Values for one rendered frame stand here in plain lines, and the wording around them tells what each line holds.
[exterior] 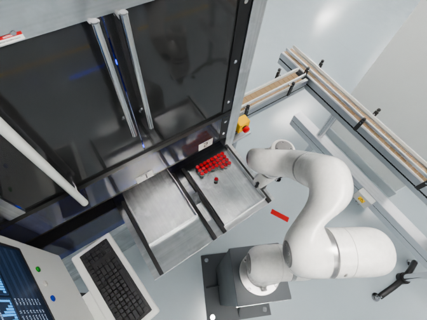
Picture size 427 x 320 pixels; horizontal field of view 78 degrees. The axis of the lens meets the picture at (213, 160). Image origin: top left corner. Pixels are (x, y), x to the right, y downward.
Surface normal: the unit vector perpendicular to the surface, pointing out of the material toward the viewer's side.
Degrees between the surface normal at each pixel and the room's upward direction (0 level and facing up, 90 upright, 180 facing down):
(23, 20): 90
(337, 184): 21
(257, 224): 0
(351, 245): 5
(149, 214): 0
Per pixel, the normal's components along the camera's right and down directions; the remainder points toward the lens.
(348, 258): 0.07, -0.09
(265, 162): -0.65, 0.11
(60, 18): 0.55, 0.75
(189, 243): 0.07, -0.48
